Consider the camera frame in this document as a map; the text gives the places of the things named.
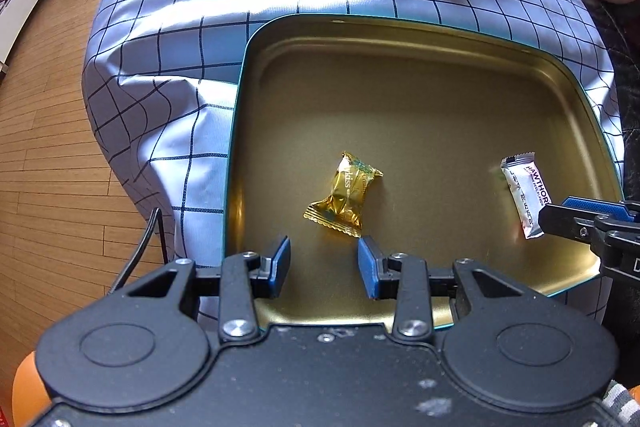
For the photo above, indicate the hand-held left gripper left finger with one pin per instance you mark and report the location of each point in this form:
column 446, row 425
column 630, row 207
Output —
column 282, row 267

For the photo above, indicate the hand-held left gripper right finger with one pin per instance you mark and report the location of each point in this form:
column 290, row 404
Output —
column 367, row 267

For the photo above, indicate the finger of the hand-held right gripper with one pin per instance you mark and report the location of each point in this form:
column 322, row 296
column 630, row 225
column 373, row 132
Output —
column 560, row 219
column 600, row 207

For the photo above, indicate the white snack bar packet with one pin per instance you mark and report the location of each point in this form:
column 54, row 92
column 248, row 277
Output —
column 525, row 197

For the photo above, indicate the gold candy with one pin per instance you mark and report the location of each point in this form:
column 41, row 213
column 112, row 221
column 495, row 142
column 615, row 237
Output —
column 345, row 197

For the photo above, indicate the gold rectangular tin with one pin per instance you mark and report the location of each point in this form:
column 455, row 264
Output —
column 425, row 117

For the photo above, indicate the striped knit sleeve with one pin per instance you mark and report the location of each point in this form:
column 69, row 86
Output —
column 620, row 404

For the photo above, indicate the checked tablecloth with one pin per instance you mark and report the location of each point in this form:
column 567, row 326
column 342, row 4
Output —
column 225, row 7

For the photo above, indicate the low white cabinet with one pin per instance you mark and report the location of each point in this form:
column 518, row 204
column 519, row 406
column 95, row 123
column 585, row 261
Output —
column 20, row 7

